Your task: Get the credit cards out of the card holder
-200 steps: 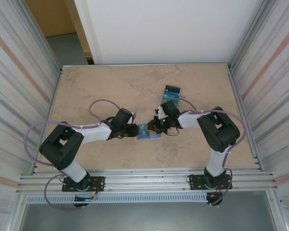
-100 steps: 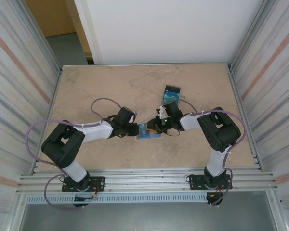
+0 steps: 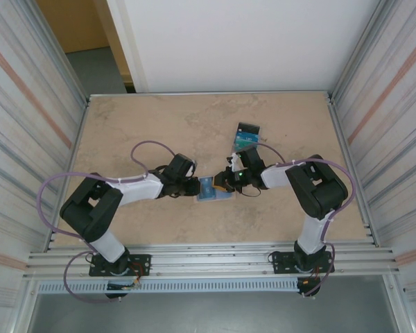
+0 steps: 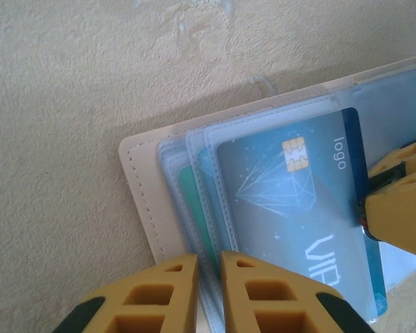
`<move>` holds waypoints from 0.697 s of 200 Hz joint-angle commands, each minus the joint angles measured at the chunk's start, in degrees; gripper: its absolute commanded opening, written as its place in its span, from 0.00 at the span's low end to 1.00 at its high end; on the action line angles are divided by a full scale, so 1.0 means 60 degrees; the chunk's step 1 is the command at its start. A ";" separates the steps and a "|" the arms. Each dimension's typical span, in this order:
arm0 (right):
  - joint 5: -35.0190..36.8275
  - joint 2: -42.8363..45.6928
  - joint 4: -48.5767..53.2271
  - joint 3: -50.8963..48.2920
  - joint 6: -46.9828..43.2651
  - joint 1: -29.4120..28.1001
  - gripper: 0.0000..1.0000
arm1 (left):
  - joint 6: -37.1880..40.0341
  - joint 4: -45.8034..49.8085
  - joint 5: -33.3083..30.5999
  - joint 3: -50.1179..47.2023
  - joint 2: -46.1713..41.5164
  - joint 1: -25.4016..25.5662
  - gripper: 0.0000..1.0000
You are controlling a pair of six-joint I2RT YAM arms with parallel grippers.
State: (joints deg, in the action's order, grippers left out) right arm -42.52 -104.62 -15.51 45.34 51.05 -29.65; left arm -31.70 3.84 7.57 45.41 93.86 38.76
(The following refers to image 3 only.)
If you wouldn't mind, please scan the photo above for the aluminium table side rail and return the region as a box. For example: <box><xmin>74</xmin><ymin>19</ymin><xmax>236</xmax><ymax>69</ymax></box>
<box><xmin>47</xmin><ymin>96</ymin><xmax>93</xmax><ymax>251</ymax></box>
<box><xmin>325</xmin><ymin>92</ymin><xmax>381</xmax><ymax>248</ymax></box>

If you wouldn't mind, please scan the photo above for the grey-blue pouch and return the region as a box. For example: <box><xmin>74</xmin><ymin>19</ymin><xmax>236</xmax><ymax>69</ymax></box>
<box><xmin>196</xmin><ymin>176</ymin><xmax>237</xmax><ymax>205</ymax></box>

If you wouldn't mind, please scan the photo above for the black credit card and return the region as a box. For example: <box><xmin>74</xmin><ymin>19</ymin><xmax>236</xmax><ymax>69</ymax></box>
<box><xmin>237</xmin><ymin>121</ymin><xmax>262</xmax><ymax>135</ymax></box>

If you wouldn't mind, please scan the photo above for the thin aluminium table edge rail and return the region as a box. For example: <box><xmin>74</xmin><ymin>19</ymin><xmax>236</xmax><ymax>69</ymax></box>
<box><xmin>89</xmin><ymin>90</ymin><xmax>330</xmax><ymax>97</ymax></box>

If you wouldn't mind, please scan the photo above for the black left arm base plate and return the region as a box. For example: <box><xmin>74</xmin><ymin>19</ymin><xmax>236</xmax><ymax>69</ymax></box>
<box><xmin>89</xmin><ymin>254</ymin><xmax>152</xmax><ymax>278</ymax></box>

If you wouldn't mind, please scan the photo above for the aluminium frame post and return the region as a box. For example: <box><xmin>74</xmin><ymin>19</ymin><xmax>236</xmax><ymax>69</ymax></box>
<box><xmin>328</xmin><ymin>0</ymin><xmax>396</xmax><ymax>103</ymax></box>
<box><xmin>20</xmin><ymin>0</ymin><xmax>91</xmax><ymax>105</ymax></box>

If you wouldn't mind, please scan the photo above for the wooden door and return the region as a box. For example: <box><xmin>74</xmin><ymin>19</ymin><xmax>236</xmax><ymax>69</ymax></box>
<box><xmin>36</xmin><ymin>0</ymin><xmax>132</xmax><ymax>94</ymax></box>

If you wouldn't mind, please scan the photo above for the aluminium rail beam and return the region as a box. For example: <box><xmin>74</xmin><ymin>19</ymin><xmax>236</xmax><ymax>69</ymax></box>
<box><xmin>22</xmin><ymin>241</ymin><xmax>401</xmax><ymax>281</ymax></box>

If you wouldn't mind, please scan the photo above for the grey slotted cable duct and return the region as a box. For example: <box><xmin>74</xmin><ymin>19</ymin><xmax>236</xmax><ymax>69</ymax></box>
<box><xmin>36</xmin><ymin>279</ymin><xmax>301</xmax><ymax>294</ymax></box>

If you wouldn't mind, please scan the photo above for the thin black looped cable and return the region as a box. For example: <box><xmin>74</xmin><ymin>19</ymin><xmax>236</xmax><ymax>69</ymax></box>
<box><xmin>240</xmin><ymin>185</ymin><xmax>262</xmax><ymax>199</ymax></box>

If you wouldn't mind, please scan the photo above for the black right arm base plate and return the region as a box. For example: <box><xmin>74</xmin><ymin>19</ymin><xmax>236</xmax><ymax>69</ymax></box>
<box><xmin>269</xmin><ymin>250</ymin><xmax>334</xmax><ymax>275</ymax></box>

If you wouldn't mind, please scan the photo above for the white door frame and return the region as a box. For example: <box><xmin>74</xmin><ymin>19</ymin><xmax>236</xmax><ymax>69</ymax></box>
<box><xmin>105</xmin><ymin>0</ymin><xmax>149</xmax><ymax>94</ymax></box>

